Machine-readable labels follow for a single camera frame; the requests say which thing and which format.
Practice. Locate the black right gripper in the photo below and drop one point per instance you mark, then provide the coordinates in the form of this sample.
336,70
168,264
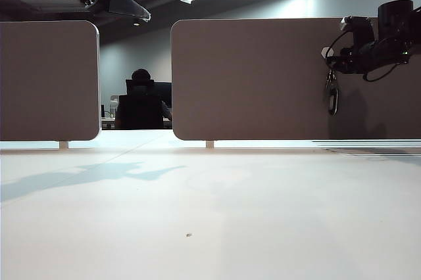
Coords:
371,55

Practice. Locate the key bunch with black fob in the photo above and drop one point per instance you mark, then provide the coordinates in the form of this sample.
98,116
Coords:
333,99

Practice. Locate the white round adhesive hook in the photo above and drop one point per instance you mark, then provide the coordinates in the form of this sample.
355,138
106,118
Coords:
325,52

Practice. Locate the seated person with dark hair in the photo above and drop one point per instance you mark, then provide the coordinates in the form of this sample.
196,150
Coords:
140,74

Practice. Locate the grey desk divider panel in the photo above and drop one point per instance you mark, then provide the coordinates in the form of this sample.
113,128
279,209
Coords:
49,83
256,89

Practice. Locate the black computer monitor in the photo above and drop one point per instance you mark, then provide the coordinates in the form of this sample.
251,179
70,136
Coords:
164,94

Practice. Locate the black office chair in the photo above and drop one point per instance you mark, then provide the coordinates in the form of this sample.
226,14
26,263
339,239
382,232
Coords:
141,112

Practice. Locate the white background bottle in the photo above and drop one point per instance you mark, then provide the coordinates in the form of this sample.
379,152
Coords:
114,107

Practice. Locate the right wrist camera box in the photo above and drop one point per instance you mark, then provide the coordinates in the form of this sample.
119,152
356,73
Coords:
361,30

